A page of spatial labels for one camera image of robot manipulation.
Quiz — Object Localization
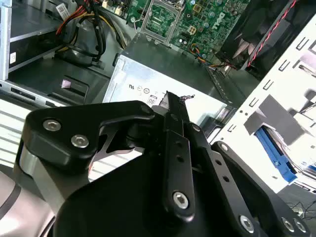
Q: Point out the hard disk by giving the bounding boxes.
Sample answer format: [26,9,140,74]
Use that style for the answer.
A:
[255,125,316,191]

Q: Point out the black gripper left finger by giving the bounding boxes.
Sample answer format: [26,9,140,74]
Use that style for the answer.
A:
[14,90,196,222]

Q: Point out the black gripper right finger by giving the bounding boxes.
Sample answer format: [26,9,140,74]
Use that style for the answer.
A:
[182,94,312,237]

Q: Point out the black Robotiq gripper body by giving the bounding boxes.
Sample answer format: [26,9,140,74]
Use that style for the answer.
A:
[53,148,270,237]

